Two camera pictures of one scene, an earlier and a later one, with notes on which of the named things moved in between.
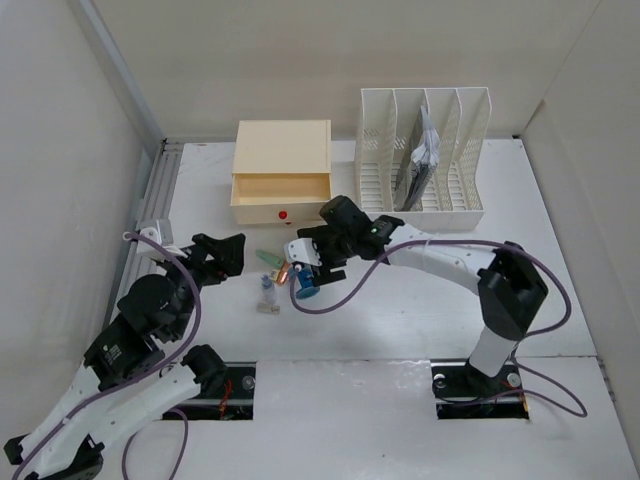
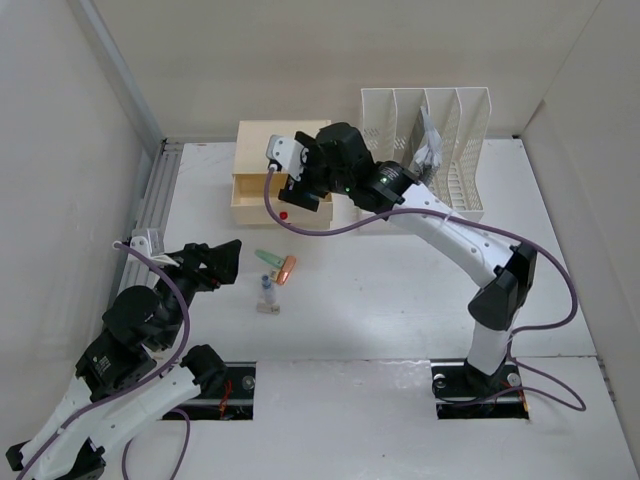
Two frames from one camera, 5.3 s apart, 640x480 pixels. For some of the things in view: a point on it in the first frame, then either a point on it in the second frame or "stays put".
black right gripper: (322, 274) → (297, 198)
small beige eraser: (269, 309) stays put
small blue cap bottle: (269, 292) stays put
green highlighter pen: (269, 257) stays put
